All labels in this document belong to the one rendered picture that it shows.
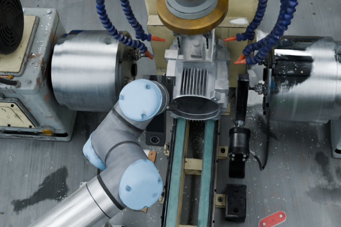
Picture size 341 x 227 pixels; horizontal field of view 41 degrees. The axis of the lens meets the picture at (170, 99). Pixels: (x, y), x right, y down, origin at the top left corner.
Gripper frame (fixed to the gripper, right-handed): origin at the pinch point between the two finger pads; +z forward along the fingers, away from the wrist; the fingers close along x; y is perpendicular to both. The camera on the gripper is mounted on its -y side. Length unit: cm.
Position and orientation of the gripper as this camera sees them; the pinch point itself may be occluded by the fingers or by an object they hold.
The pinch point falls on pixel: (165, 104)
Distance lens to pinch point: 118.8
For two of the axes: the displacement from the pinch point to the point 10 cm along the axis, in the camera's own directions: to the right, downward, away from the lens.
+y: 0.4, -10.0, -0.3
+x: -9.9, -0.5, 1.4
